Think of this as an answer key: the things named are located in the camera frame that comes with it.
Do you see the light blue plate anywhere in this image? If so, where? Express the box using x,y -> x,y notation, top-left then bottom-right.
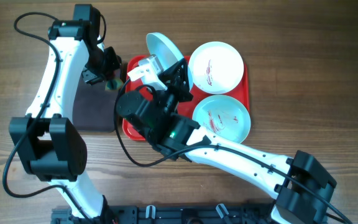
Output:
192,95 -> 251,143
142,32 -> 184,90

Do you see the green yellow sponge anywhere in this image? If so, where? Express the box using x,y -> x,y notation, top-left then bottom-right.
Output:
105,79 -> 124,91

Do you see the light blue plate front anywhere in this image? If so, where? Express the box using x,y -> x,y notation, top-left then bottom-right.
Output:
192,95 -> 251,143

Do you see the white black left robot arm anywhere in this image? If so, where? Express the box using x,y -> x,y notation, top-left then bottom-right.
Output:
9,18 -> 121,223

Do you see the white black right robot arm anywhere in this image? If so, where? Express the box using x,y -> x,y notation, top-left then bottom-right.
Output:
114,58 -> 349,223

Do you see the red tray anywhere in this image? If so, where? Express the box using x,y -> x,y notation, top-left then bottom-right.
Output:
122,55 -> 250,143

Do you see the black tray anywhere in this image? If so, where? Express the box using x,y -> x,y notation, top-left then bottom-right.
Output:
73,67 -> 125,133

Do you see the white plate back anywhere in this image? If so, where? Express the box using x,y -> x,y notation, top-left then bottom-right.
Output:
188,41 -> 245,95

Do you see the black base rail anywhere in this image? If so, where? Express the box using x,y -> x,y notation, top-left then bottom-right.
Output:
50,202 -> 279,224

